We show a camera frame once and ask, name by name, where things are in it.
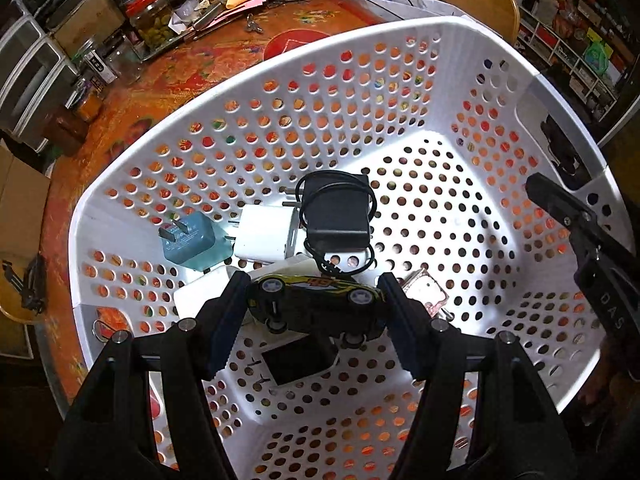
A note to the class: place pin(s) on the large brown cardboard box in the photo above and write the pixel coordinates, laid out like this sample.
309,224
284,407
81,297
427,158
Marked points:
20,200

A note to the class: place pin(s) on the brown jar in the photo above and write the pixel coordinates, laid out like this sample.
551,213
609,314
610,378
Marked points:
65,130

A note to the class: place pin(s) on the empty glass jar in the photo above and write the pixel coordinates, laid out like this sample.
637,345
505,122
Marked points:
125,60

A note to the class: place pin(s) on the black-labelled glass jar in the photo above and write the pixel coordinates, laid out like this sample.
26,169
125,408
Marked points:
97,67

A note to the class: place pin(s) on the jar with orange contents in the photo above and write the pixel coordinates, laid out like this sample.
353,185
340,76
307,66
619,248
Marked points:
87,107

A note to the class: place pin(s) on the white charger plug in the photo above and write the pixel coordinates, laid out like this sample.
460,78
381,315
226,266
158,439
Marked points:
262,232

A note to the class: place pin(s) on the bunch of keys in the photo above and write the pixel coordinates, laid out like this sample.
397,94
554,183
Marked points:
254,24

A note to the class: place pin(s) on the yellow black toy car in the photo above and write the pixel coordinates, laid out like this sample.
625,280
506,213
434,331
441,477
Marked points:
310,305

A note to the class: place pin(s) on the low wooden chair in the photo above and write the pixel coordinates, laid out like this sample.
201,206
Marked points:
15,310

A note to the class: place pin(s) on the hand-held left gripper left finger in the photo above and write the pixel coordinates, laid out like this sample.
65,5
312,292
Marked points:
222,332

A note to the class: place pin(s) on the white plastic drawer unit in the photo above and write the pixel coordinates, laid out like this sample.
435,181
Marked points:
30,75

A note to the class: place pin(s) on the red patterned tablecloth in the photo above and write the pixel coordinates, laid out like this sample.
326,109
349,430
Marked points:
200,70

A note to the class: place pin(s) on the white perforated plastic basket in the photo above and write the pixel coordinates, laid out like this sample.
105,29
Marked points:
555,97

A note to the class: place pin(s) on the white cubby shelf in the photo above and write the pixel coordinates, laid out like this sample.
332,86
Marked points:
550,35

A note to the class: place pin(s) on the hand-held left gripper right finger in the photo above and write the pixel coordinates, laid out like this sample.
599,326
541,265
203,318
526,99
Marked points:
401,335

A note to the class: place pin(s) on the green packet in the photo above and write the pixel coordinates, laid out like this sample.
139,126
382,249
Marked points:
598,56

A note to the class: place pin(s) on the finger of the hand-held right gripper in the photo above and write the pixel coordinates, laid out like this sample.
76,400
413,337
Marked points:
559,142
560,205

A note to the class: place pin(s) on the teal charger plug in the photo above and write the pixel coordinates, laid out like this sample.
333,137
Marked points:
190,247

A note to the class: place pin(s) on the red-lidded olive jar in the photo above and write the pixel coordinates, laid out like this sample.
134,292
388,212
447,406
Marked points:
155,25

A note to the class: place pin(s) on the pink paper sheet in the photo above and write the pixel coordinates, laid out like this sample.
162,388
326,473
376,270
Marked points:
240,9

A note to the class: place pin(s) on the black folded tripod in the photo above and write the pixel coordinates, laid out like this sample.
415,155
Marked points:
30,280

